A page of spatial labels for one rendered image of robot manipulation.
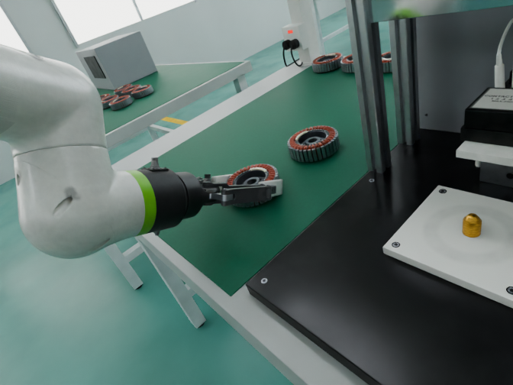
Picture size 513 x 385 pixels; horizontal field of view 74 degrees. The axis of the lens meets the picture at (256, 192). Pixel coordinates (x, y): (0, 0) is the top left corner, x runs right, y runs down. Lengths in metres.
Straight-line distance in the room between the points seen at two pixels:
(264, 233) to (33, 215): 0.34
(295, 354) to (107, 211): 0.27
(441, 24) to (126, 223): 0.56
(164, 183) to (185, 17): 4.87
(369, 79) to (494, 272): 0.30
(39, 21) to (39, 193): 4.31
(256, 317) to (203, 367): 0.95
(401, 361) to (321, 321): 0.09
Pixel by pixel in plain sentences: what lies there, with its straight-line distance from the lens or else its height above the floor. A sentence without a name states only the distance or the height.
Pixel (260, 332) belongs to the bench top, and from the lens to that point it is 0.46.
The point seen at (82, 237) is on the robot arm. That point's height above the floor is 0.94.
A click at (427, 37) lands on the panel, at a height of 0.94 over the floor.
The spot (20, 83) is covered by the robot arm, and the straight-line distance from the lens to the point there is 0.40.
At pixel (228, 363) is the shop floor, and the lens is 1.38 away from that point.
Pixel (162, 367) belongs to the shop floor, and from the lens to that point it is 1.50.
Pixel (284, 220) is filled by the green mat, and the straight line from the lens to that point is 0.60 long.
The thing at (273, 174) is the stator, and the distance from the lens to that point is 0.66.
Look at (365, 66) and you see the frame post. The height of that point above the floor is 0.96.
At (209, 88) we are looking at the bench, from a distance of 1.71.
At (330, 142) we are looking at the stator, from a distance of 0.73.
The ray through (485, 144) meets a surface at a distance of 0.47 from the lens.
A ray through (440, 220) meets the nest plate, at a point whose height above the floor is 0.78.
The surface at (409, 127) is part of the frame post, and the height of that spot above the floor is 0.81.
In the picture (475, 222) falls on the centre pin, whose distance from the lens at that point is 0.48.
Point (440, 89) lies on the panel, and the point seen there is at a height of 0.85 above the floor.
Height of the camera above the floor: 1.12
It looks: 32 degrees down
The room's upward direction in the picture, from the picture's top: 20 degrees counter-clockwise
